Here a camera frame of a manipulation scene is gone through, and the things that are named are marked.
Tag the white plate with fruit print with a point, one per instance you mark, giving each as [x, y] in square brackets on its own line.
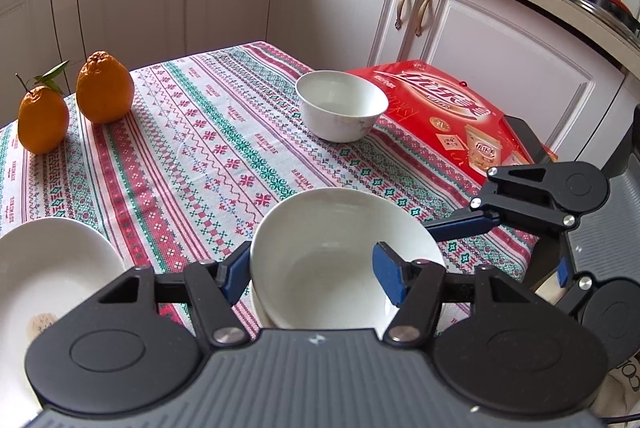
[45, 278]

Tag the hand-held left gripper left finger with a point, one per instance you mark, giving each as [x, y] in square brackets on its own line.
[235, 273]

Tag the bumpy orange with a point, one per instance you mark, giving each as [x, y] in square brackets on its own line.
[105, 88]

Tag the white fleece garment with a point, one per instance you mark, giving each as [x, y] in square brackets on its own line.
[625, 403]

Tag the red cardboard gift box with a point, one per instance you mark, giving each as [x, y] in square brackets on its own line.
[425, 108]

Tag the red green patterned tablecloth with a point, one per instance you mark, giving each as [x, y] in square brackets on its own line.
[200, 148]

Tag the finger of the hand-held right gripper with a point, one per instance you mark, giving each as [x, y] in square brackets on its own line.
[465, 225]
[562, 270]

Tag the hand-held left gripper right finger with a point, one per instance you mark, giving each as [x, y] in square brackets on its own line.
[390, 273]

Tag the dark pot with red knob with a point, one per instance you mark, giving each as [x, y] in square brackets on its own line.
[607, 6]

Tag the orange with green leaves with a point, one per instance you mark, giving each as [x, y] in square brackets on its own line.
[42, 123]

